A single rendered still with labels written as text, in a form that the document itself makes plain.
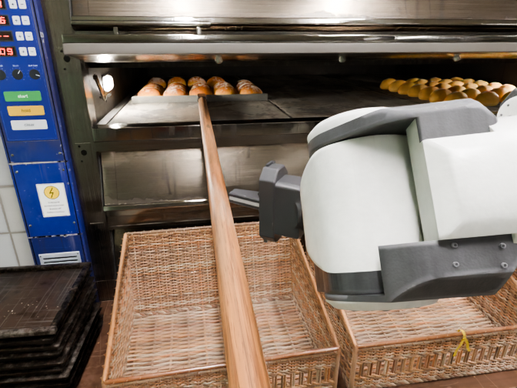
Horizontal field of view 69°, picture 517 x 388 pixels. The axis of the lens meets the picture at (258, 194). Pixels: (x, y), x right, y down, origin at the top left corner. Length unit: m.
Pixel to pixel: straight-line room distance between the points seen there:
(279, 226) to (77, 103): 0.80
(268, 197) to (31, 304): 0.76
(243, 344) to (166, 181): 0.95
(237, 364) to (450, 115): 0.22
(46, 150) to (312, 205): 1.02
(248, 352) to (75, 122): 1.00
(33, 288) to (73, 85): 0.56
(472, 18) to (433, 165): 1.19
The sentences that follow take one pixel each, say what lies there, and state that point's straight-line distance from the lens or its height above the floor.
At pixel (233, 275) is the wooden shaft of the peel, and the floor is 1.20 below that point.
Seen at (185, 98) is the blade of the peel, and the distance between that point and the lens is 1.61.
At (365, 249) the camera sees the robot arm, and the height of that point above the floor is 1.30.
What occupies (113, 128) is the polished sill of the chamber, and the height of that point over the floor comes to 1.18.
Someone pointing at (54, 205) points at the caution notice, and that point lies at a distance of 1.28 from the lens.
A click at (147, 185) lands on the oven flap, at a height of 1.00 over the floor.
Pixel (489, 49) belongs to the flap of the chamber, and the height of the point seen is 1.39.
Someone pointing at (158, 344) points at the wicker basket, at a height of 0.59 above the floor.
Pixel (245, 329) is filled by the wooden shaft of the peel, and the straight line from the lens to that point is 0.32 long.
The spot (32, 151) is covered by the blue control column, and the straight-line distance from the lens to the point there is 1.24.
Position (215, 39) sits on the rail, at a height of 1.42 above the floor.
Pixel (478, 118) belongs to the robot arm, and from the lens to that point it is 0.25.
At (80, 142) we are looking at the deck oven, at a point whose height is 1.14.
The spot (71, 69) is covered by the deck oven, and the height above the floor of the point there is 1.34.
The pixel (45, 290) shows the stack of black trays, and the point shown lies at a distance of 1.18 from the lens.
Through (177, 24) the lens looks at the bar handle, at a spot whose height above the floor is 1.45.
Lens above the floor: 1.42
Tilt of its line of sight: 22 degrees down
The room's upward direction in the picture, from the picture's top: straight up
